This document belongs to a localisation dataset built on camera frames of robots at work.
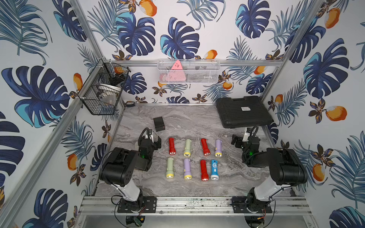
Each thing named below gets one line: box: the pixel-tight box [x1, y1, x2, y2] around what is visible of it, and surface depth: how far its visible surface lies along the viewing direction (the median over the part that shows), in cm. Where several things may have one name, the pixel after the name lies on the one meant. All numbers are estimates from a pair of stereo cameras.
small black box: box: [153, 116, 166, 133], surface depth 106 cm
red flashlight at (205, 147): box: [201, 138, 211, 156], surface depth 96 cm
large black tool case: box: [215, 95, 274, 129], surface depth 110 cm
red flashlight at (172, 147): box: [168, 137, 177, 156], surface depth 97 cm
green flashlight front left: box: [166, 156, 175, 180], surface depth 87 cm
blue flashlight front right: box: [210, 159, 220, 181], surface depth 86 cm
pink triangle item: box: [168, 59, 187, 82], surface depth 92 cm
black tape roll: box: [125, 100, 136, 107], surface depth 124 cm
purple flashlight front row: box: [183, 157, 193, 181], surface depth 86 cm
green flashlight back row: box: [183, 138, 192, 158], surface depth 94 cm
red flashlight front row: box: [200, 159, 210, 182], surface depth 86 cm
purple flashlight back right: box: [214, 138, 223, 158], surface depth 94 cm
